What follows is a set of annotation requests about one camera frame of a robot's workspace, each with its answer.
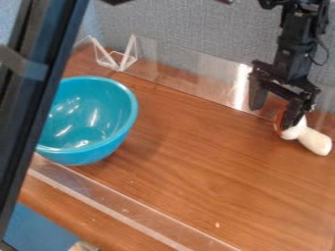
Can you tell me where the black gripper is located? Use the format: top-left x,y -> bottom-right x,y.
248,36 -> 320,130

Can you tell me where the brown white plush mushroom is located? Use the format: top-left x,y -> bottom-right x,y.
273,111 -> 332,156

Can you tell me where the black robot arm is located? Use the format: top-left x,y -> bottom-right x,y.
248,0 -> 329,130

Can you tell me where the blue plastic bowl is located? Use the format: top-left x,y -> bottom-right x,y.
34,75 -> 138,166

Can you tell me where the clear acrylic back barrier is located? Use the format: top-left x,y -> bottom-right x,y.
126,35 -> 335,129

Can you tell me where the clear acrylic barrier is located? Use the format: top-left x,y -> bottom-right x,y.
29,154 -> 240,251
126,35 -> 335,129
73,35 -> 93,49

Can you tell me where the clear acrylic left barrier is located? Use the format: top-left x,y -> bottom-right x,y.
73,35 -> 93,49

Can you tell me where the clear acrylic front barrier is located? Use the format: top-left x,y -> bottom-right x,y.
29,154 -> 240,251

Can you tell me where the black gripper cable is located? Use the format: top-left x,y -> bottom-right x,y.
305,19 -> 332,67

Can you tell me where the clear acrylic corner bracket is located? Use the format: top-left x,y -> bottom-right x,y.
89,35 -> 138,72

